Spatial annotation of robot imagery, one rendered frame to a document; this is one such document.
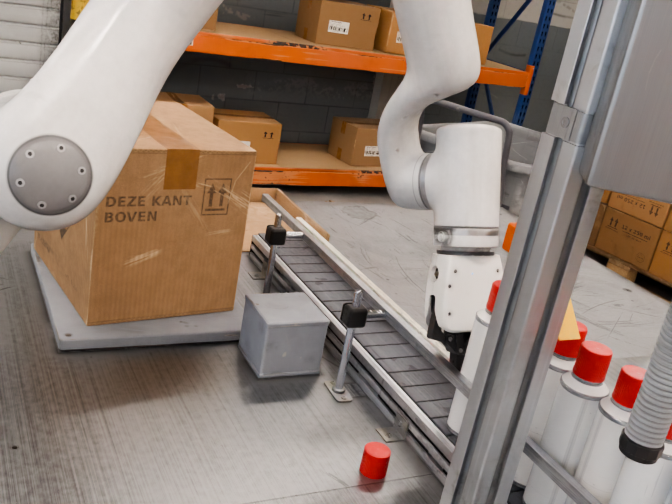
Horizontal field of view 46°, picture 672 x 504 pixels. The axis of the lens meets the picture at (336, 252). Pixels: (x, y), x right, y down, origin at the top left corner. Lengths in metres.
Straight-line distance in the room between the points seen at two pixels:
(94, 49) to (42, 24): 4.14
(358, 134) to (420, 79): 4.09
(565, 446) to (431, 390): 0.28
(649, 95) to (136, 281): 0.80
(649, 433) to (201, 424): 0.57
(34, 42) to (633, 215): 3.47
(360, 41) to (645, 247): 2.03
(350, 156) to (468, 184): 4.11
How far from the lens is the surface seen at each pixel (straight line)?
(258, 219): 1.79
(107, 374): 1.13
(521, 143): 4.00
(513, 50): 6.66
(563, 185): 0.67
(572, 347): 0.91
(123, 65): 0.78
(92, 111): 0.75
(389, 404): 1.12
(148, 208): 1.16
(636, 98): 0.62
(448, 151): 1.01
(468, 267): 1.01
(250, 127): 4.67
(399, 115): 1.00
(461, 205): 1.00
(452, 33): 0.95
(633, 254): 4.59
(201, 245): 1.22
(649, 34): 0.62
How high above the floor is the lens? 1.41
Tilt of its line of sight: 20 degrees down
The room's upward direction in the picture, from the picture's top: 11 degrees clockwise
